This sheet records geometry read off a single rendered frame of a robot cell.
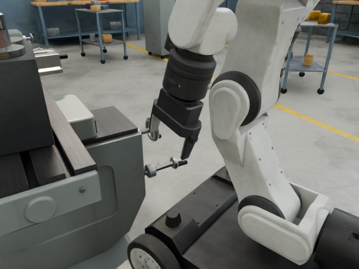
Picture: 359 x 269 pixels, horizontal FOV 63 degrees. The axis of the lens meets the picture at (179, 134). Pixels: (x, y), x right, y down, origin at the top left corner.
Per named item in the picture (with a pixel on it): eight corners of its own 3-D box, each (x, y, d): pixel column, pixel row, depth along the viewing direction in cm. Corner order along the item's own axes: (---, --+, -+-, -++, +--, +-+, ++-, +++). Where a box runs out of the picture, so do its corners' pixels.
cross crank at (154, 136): (155, 133, 146) (154, 111, 141) (166, 143, 138) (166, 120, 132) (125, 141, 139) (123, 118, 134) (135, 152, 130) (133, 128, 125)
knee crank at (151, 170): (183, 160, 141) (183, 150, 138) (189, 166, 136) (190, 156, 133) (141, 174, 131) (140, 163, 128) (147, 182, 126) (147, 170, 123)
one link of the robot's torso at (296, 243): (327, 229, 88) (338, 195, 82) (304, 275, 74) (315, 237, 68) (264, 200, 100) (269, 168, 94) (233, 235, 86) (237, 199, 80)
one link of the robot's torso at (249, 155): (309, 215, 90) (282, 60, 79) (283, 256, 77) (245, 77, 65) (263, 207, 101) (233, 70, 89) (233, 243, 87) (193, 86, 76)
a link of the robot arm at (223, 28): (226, 76, 57) (248, 17, 51) (190, 85, 50) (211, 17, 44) (185, 52, 62) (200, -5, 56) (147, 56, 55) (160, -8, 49)
